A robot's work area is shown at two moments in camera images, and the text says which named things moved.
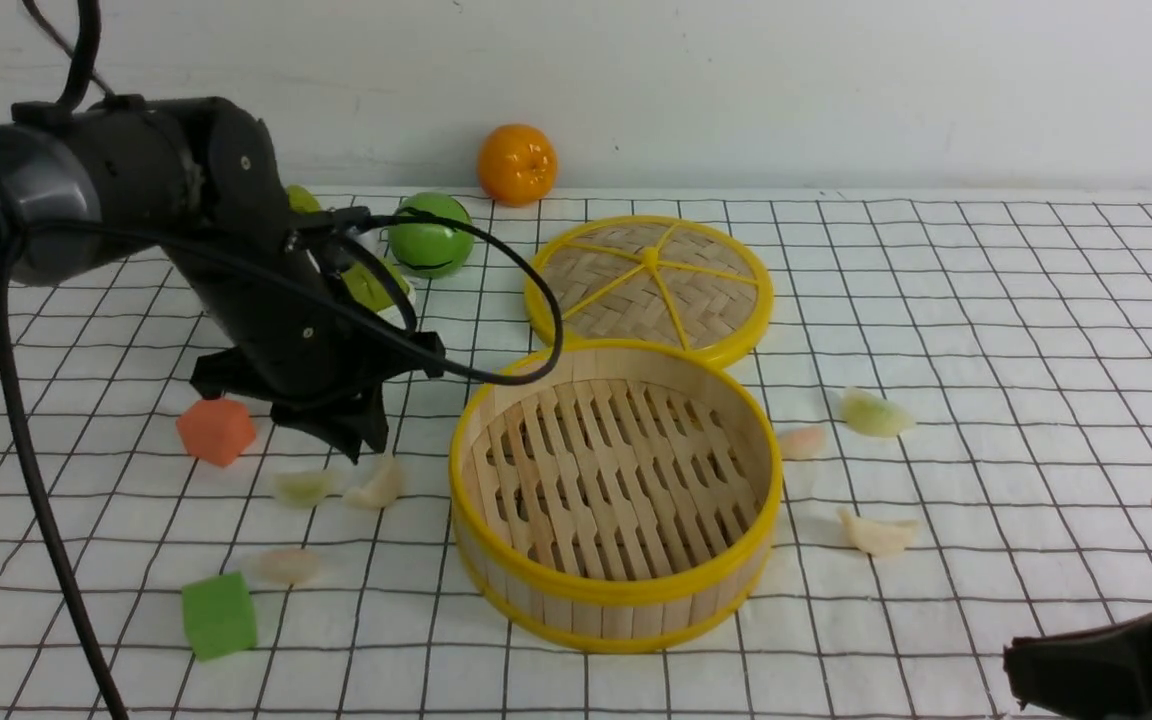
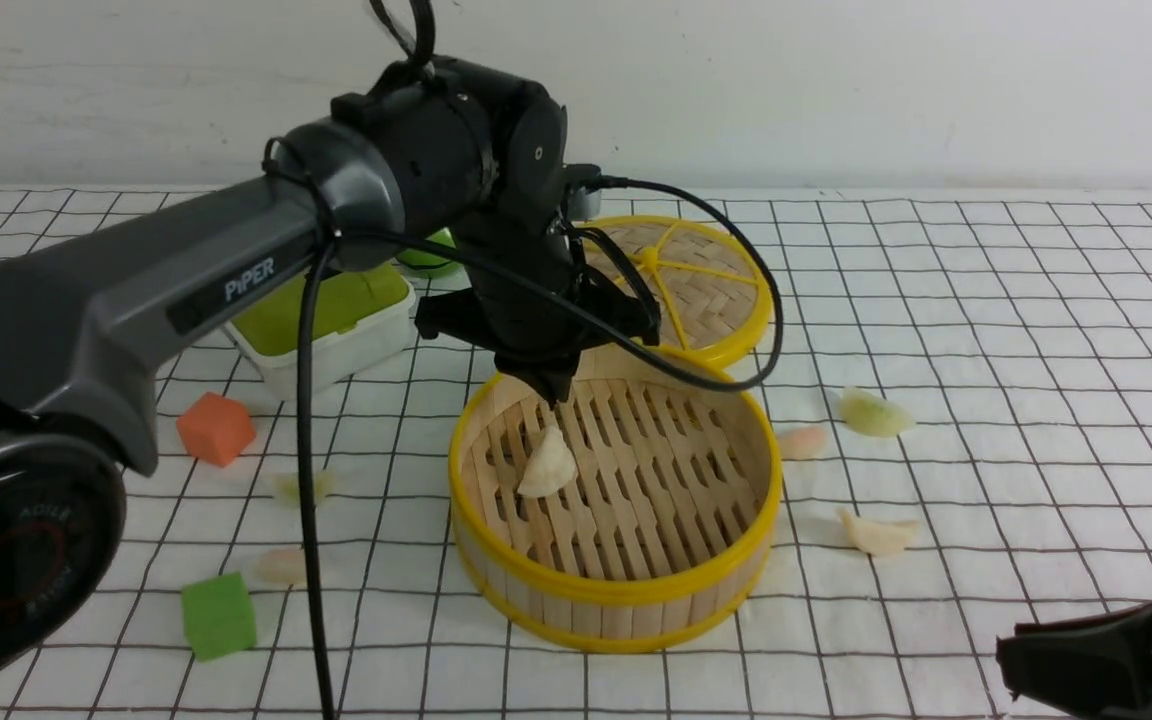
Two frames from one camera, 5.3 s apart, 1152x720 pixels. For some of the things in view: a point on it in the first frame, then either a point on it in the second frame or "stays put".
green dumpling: (874, 415) stays put
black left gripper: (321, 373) to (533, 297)
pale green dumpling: (303, 488) stays put
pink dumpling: (802, 442) stays put
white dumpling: (383, 488) to (551, 468)
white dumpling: (877, 538) stays put
